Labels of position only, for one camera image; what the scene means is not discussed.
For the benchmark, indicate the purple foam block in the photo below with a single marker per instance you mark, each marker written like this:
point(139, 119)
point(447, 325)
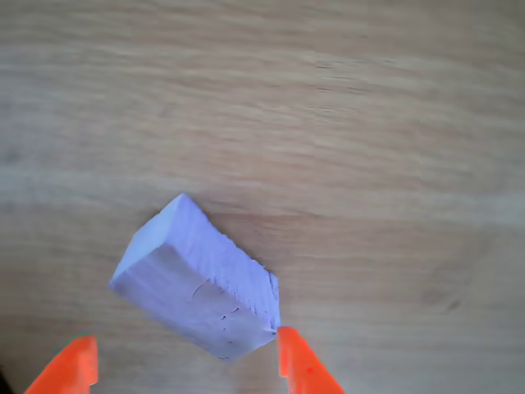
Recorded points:
point(197, 287)

